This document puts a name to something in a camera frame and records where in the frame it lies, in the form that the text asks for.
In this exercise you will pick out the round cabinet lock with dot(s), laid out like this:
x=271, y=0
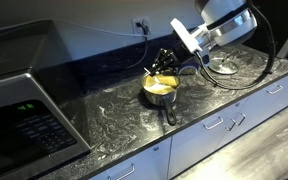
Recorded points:
x=155, y=148

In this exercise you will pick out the white wall outlet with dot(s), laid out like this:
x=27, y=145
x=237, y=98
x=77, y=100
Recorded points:
x=133, y=24

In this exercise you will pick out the black microwave oven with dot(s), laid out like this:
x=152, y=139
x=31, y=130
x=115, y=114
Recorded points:
x=7, y=96

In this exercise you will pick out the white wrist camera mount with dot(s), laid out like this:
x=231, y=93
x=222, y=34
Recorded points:
x=184, y=33

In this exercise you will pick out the white cabinet front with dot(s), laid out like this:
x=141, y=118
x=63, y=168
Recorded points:
x=267, y=103
x=190, y=146
x=144, y=163

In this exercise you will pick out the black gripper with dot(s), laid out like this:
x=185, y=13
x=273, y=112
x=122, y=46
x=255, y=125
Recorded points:
x=181, y=57

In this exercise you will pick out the round glass pot lid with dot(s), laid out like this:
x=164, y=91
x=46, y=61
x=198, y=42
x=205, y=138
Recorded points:
x=224, y=68

